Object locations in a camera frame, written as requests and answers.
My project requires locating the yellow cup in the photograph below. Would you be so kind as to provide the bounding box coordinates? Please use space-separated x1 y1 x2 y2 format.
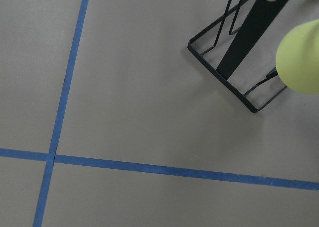
275 20 319 95

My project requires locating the black wire cup rack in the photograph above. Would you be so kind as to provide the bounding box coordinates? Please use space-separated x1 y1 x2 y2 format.
187 0 289 113

